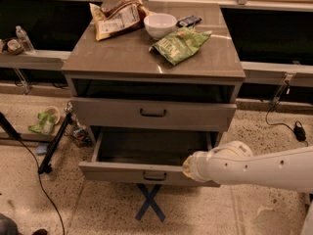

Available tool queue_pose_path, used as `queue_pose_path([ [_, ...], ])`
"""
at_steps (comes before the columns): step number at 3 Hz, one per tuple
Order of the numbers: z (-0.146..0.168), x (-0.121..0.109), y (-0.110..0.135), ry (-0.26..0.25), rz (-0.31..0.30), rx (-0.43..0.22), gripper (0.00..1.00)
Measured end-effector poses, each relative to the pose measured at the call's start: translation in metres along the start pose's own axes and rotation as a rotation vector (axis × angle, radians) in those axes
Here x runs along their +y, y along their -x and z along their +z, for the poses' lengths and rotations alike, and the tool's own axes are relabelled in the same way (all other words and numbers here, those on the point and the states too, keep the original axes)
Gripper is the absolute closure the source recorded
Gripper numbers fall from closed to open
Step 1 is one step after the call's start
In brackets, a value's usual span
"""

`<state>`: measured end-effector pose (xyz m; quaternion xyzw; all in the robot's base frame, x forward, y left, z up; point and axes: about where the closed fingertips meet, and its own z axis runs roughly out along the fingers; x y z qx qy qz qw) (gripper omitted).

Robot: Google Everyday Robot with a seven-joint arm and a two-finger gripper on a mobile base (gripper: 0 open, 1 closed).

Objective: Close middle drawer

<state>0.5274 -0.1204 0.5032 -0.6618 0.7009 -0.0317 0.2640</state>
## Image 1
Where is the grey drawer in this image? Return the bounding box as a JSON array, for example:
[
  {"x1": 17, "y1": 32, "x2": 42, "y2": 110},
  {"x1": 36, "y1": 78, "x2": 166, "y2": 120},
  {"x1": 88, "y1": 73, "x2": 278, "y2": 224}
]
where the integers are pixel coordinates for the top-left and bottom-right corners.
[
  {"x1": 79, "y1": 127, "x2": 215, "y2": 187},
  {"x1": 71, "y1": 97, "x2": 237, "y2": 132}
]

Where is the black power adapter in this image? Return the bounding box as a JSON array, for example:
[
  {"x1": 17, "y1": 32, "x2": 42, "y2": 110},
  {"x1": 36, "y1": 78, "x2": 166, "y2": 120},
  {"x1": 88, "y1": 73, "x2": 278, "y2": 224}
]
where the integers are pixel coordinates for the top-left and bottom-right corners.
[{"x1": 293, "y1": 121, "x2": 306, "y2": 141}]

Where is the grey top drawer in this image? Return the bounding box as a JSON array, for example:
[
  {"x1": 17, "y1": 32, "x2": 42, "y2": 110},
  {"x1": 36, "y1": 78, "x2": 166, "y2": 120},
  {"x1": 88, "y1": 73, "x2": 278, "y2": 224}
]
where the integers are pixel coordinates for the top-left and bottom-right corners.
[{"x1": 71, "y1": 97, "x2": 237, "y2": 132}]

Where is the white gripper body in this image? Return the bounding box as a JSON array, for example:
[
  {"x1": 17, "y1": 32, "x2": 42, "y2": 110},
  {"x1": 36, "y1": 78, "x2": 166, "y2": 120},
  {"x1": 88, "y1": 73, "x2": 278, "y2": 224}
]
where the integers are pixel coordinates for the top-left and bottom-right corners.
[{"x1": 187, "y1": 151, "x2": 221, "y2": 182}]

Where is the small blue floor item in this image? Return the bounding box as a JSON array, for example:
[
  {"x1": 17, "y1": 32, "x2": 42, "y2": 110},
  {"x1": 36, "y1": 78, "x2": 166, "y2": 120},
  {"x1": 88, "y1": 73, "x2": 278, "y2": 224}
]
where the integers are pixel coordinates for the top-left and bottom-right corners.
[{"x1": 36, "y1": 143, "x2": 48, "y2": 156}]

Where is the green chip bag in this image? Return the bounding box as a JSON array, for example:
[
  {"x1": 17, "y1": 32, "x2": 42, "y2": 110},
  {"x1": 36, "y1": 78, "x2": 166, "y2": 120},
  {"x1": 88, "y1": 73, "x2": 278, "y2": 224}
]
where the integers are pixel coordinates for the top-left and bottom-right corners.
[{"x1": 149, "y1": 26, "x2": 212, "y2": 66}]

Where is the black tripod leg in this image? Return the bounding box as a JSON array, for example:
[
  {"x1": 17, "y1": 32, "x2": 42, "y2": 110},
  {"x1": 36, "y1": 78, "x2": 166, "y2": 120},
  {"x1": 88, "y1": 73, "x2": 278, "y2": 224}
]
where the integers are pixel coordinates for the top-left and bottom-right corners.
[{"x1": 38, "y1": 113, "x2": 72, "y2": 174}]

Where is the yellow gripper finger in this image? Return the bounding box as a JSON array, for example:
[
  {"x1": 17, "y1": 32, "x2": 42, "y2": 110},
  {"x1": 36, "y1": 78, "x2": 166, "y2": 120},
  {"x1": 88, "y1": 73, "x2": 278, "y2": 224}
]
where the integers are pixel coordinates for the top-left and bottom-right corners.
[{"x1": 182, "y1": 160, "x2": 192, "y2": 178}]

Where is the white bowl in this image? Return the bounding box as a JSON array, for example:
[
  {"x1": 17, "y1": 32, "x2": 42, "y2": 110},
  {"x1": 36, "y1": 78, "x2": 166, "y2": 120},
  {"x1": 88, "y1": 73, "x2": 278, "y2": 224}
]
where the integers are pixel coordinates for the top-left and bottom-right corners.
[{"x1": 144, "y1": 13, "x2": 177, "y2": 40}]

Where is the green white bag on floor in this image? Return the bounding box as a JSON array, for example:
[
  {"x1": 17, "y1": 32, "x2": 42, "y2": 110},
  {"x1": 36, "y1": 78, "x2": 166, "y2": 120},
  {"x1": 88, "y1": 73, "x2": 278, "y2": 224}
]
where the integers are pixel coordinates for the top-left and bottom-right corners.
[{"x1": 28, "y1": 106, "x2": 61, "y2": 135}]

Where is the blue tape cross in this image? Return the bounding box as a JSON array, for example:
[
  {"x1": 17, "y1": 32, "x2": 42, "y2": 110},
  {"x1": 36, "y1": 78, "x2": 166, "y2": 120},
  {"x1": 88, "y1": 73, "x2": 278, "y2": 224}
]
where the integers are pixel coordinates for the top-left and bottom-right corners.
[{"x1": 135, "y1": 184, "x2": 165, "y2": 222}]

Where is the dark blue snack packet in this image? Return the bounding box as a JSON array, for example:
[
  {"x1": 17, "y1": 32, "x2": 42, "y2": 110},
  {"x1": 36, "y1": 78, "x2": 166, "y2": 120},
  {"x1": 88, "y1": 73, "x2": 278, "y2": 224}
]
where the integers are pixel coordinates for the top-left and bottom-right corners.
[{"x1": 176, "y1": 16, "x2": 201, "y2": 27}]

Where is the black floor cable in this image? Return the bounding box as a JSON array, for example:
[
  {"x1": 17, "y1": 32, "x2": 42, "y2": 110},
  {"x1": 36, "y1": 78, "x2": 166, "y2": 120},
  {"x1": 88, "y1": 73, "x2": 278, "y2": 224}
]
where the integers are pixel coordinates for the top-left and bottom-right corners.
[{"x1": 0, "y1": 112, "x2": 67, "y2": 235}]

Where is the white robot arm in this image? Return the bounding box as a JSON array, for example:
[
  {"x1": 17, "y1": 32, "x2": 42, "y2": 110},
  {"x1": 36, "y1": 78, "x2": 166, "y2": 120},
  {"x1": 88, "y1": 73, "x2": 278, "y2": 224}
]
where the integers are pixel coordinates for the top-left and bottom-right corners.
[{"x1": 183, "y1": 141, "x2": 313, "y2": 194}]

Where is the clear water bottle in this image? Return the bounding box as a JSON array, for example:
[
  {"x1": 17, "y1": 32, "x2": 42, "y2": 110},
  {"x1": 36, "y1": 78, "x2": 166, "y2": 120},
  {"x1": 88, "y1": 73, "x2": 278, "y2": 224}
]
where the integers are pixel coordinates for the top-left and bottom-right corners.
[{"x1": 16, "y1": 25, "x2": 35, "y2": 54}]

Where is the grey drawer cabinet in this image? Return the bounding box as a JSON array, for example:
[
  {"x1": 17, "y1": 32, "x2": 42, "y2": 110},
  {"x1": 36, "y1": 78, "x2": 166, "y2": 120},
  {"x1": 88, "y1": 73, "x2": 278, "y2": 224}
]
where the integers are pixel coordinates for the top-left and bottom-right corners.
[{"x1": 61, "y1": 0, "x2": 246, "y2": 149}]

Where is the brown chip bag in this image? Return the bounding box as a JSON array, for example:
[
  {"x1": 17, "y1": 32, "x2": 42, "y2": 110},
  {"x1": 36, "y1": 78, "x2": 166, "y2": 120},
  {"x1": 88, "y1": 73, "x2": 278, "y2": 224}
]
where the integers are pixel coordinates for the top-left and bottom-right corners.
[{"x1": 89, "y1": 0, "x2": 151, "y2": 41}]

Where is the brown item on ledge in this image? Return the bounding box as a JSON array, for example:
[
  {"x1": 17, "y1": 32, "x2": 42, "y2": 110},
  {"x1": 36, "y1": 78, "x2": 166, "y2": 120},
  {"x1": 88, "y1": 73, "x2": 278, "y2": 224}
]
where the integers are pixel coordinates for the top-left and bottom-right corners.
[{"x1": 0, "y1": 38, "x2": 23, "y2": 55}]

